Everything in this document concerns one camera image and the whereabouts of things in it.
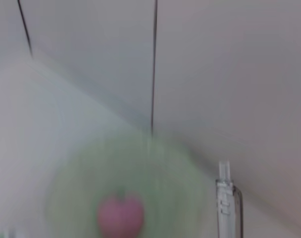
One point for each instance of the pink peach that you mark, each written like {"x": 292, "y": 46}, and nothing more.
{"x": 120, "y": 215}

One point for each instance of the clear grey-grip ballpoint pen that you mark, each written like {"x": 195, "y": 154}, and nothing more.
{"x": 227, "y": 205}

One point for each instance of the green glass fruit plate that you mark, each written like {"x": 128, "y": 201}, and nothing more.
{"x": 165, "y": 186}

